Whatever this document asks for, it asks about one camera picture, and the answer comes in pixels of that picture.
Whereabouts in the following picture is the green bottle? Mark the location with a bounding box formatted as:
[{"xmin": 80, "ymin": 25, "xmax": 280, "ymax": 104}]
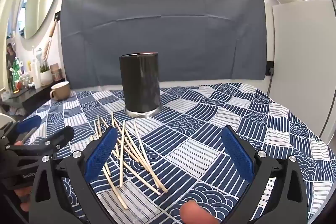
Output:
[{"xmin": 12, "ymin": 57, "xmax": 23, "ymax": 90}]

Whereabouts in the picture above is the small plant in white pot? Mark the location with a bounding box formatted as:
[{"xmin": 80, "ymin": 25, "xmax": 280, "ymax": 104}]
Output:
[{"xmin": 40, "ymin": 61, "xmax": 53, "ymax": 86}]

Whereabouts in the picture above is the oval wall mirror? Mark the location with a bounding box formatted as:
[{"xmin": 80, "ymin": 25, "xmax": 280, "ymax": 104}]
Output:
[{"xmin": 16, "ymin": 0, "xmax": 61, "ymax": 39}]

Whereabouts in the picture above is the black power plug cable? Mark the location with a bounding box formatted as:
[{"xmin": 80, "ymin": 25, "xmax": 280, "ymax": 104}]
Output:
[{"xmin": 266, "ymin": 61, "xmax": 275, "ymax": 96}]

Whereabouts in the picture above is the wooden hairbrush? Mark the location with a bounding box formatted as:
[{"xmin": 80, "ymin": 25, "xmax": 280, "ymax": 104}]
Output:
[{"xmin": 42, "ymin": 20, "xmax": 58, "ymax": 60}]

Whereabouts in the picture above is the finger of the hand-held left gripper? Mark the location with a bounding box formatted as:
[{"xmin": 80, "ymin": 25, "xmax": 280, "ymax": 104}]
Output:
[
  {"xmin": 5, "ymin": 126, "xmax": 75, "ymax": 161},
  {"xmin": 3, "ymin": 116, "xmax": 42, "ymax": 145}
]

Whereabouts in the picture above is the person's left hand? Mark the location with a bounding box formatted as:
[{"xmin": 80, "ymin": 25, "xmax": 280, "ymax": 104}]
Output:
[{"xmin": 13, "ymin": 140, "xmax": 33, "ymax": 212}]

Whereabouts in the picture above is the pile of wooden chopsticks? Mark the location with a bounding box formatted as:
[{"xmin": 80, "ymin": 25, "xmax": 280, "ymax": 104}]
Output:
[{"xmin": 93, "ymin": 111, "xmax": 168, "ymax": 210}]

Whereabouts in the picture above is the person's right hand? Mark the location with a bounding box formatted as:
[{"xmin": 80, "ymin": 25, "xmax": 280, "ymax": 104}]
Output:
[{"xmin": 180, "ymin": 200, "xmax": 218, "ymax": 224}]

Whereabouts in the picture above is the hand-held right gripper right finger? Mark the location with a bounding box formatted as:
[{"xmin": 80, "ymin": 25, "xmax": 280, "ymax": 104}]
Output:
[{"xmin": 221, "ymin": 126, "xmax": 308, "ymax": 224}]

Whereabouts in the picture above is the black cylindrical utensil holder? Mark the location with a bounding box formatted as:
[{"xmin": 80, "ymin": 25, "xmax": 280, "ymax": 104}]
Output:
[{"xmin": 119, "ymin": 52, "xmax": 162, "ymax": 118}]

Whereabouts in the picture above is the grey backdrop cloth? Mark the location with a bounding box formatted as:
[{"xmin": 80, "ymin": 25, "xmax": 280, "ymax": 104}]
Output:
[{"xmin": 60, "ymin": 0, "xmax": 267, "ymax": 89}]

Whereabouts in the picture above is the blue patterned tablecloth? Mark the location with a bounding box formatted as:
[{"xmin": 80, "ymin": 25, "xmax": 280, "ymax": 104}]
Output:
[{"xmin": 26, "ymin": 82, "xmax": 330, "ymax": 224}]

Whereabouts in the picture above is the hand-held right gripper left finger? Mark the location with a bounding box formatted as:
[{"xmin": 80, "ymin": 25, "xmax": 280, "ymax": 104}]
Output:
[{"xmin": 28, "ymin": 126, "xmax": 118, "ymax": 224}]

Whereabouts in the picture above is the beige mug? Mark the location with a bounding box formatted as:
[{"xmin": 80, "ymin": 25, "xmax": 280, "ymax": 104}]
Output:
[{"xmin": 50, "ymin": 81, "xmax": 71, "ymax": 102}]

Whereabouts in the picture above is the white bottle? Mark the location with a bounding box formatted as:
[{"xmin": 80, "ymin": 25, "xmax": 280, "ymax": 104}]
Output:
[{"xmin": 31, "ymin": 61, "xmax": 42, "ymax": 89}]

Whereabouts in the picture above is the pink jar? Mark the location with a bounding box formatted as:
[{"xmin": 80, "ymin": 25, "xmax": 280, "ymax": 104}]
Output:
[{"xmin": 50, "ymin": 63, "xmax": 63, "ymax": 81}]

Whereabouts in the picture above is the white fridge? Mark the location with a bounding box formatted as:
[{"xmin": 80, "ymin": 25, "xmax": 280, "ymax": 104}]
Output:
[{"xmin": 272, "ymin": 0, "xmax": 336, "ymax": 146}]

